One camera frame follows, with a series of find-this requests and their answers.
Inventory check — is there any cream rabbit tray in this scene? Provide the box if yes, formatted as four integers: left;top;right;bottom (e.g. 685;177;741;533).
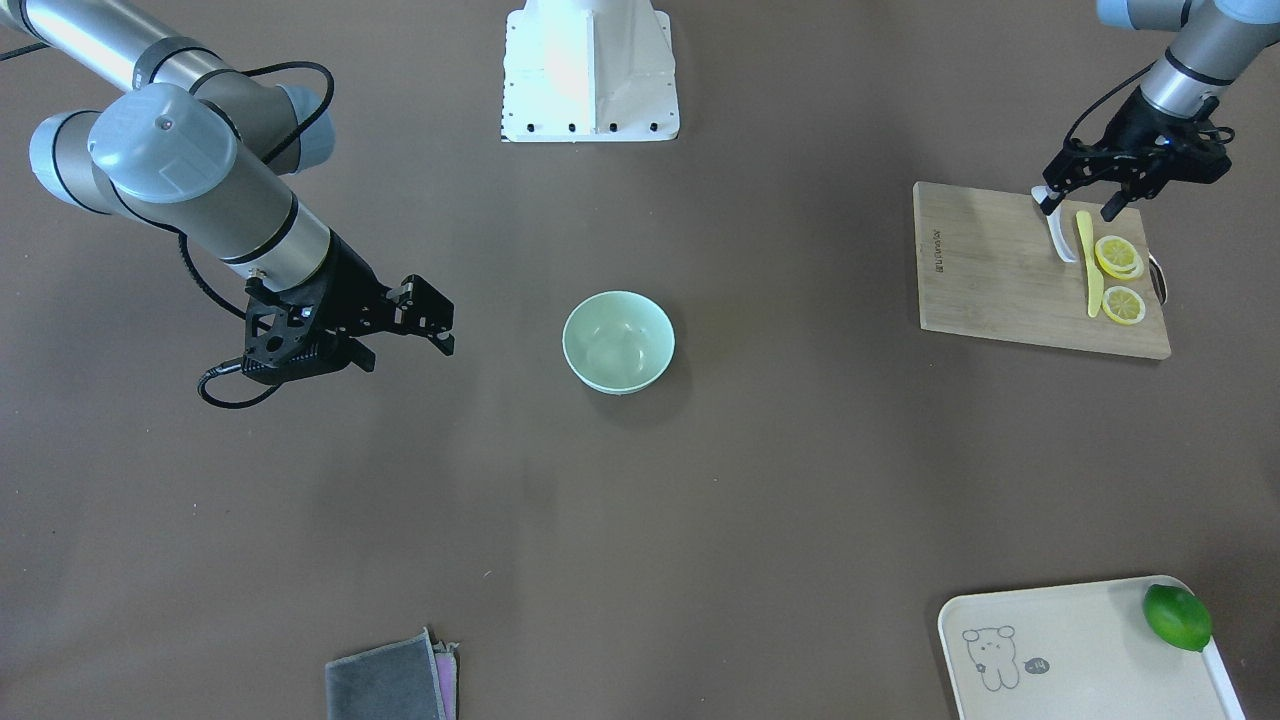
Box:
937;575;1244;719

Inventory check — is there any lemon slice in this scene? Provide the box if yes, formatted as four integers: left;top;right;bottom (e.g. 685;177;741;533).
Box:
1100;284;1147;325
1105;258;1146;282
1094;234;1142;274

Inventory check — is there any bamboo cutting board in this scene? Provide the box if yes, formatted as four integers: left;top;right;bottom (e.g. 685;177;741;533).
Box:
911;181;1172;361

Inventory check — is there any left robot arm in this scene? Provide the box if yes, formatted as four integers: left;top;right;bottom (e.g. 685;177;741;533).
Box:
1039;1;1279;222

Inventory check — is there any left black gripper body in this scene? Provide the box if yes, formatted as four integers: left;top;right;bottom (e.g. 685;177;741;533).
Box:
1042;90;1235;201

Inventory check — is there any green lime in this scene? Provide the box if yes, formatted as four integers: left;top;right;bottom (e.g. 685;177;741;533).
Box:
1142;584;1213;653

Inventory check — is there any grey folded cloth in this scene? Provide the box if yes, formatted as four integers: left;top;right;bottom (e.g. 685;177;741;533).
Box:
325;626;460;719

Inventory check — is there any light green bowl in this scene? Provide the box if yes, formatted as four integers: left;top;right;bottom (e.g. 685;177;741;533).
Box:
561;290;676;396

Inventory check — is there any white ceramic spoon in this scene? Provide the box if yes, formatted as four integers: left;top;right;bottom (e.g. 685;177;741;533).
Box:
1030;184;1079;264

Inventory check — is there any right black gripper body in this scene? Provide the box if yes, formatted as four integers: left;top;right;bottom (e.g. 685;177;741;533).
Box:
239;234;454;386

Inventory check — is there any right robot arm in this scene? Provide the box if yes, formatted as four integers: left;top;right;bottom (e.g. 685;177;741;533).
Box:
3;1;454;389

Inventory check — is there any yellow plastic knife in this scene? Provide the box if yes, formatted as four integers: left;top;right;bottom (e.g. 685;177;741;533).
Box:
1075;210;1105;318

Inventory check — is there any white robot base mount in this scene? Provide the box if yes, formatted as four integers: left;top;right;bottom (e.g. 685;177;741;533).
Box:
500;1;681;143

